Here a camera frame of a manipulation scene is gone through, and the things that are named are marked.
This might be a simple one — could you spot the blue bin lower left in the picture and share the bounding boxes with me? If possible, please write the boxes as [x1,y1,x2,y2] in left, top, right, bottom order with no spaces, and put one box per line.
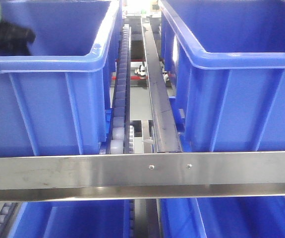
[8,200,132,238]

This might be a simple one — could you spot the black gripper in bin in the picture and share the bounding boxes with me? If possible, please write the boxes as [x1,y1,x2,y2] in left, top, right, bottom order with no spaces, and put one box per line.
[0,20,36,56]

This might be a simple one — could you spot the blue bin lower right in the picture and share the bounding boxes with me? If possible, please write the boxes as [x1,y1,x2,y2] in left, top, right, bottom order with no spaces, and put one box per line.
[161,196,285,238]

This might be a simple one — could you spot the steel divider rail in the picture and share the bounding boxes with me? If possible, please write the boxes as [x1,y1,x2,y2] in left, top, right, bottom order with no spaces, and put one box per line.
[141,18,182,153]

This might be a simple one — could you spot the white roller track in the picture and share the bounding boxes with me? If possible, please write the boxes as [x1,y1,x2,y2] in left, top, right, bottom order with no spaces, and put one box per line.
[107,24,131,155]

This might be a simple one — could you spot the blue bin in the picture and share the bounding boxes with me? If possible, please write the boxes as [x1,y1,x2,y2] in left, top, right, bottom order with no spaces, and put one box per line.
[160,0,285,152]
[0,0,121,157]
[161,196,285,238]
[8,200,132,238]

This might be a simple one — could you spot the steel front shelf beam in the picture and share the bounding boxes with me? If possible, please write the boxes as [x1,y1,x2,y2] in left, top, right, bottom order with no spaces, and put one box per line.
[0,151,285,202]

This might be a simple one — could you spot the blue bin upper left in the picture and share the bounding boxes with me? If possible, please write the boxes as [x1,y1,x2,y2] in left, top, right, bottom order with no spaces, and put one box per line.
[0,0,121,157]

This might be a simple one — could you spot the blue bin upper right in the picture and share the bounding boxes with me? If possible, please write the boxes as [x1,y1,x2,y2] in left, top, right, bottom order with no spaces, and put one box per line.
[160,0,285,152]

